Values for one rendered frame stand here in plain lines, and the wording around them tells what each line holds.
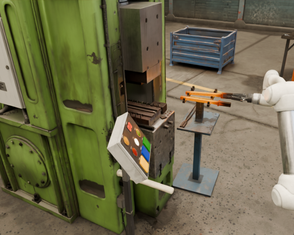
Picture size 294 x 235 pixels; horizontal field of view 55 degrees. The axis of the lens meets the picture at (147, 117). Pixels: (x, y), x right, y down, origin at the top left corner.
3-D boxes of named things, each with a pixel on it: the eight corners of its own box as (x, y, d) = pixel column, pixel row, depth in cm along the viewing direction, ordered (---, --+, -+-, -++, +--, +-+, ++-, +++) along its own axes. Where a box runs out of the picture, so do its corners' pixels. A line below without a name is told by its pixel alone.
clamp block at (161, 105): (167, 110, 237) (167, 103, 234) (162, 114, 231) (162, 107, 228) (154, 107, 243) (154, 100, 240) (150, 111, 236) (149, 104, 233)
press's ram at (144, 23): (167, 57, 217) (167, 0, 198) (143, 72, 188) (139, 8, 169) (121, 51, 235) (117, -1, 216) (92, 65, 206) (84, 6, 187)
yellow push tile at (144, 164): (149, 164, 165) (142, 155, 162) (147, 172, 158) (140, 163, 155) (146, 165, 165) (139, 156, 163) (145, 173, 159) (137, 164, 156)
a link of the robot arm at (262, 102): (258, 106, 236) (261, 91, 237) (279, 108, 231) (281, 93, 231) (259, 104, 226) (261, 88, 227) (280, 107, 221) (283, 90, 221)
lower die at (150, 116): (160, 116, 228) (160, 107, 224) (149, 127, 213) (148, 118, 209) (117, 106, 247) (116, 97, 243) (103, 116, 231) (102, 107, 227)
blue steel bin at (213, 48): (234, 63, 620) (238, 29, 585) (220, 74, 563) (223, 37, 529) (185, 55, 681) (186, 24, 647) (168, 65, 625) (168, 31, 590)
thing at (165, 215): (193, 196, 276) (193, 195, 275) (168, 241, 231) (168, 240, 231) (157, 183, 293) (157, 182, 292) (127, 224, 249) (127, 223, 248)
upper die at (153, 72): (160, 74, 211) (159, 62, 207) (147, 83, 196) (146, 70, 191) (113, 67, 230) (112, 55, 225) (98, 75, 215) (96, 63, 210)
